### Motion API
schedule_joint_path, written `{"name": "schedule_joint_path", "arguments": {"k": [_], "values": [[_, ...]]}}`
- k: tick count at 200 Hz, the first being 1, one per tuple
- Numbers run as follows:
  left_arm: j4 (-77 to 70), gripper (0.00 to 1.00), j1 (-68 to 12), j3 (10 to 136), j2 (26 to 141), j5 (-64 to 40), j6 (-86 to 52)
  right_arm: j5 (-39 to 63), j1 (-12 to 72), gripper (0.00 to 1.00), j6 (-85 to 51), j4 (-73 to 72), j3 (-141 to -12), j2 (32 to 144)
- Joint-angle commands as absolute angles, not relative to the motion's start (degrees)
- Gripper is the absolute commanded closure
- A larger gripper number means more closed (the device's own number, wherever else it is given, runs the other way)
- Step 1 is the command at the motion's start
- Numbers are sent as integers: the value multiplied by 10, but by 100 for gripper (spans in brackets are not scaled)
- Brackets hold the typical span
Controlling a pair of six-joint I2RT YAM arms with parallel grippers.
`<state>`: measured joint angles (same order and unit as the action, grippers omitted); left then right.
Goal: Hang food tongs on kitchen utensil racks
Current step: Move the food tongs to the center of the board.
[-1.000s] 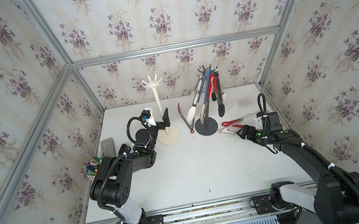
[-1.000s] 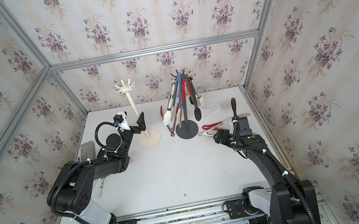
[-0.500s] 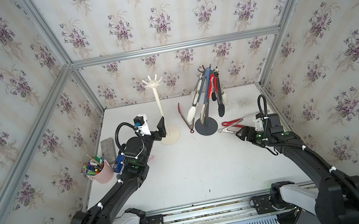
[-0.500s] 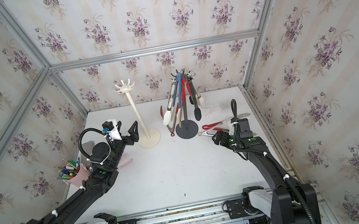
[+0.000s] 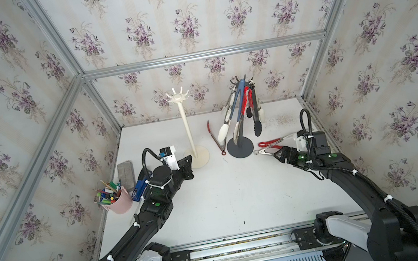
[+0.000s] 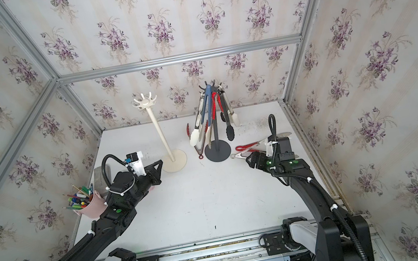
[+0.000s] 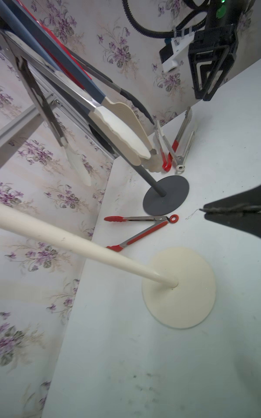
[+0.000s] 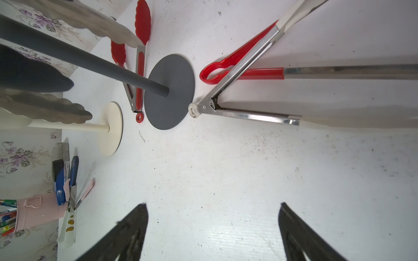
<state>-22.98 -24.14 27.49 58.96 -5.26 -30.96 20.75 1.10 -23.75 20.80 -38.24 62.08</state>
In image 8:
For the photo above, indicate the red handled tongs at right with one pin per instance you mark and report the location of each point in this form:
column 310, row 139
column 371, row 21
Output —
column 213, row 73

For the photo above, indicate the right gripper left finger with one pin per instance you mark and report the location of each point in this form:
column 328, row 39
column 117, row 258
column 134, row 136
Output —
column 125, row 241

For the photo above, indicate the pink cup of pens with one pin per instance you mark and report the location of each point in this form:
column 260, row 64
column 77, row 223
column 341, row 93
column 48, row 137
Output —
column 31, row 212

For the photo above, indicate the black steel tongs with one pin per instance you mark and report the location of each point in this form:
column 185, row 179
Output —
column 21, row 73

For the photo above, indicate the dark grey utensil rack stand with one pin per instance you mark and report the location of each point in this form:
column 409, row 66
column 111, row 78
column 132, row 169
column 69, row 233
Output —
column 168, row 91

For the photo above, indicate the blue stapler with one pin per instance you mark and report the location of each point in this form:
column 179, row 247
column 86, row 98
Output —
column 59, row 178

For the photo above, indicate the red tipped steel tongs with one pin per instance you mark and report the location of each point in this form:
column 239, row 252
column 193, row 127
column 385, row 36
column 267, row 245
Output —
column 143, row 32

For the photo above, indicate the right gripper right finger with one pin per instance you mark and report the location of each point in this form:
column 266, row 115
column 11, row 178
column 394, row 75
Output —
column 301, row 242

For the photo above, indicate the white tipped tongs at right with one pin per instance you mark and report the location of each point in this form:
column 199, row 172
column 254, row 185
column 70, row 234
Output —
column 209, row 104

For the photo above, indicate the cream utensil rack stand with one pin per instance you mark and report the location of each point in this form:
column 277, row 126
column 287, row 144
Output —
column 109, row 131

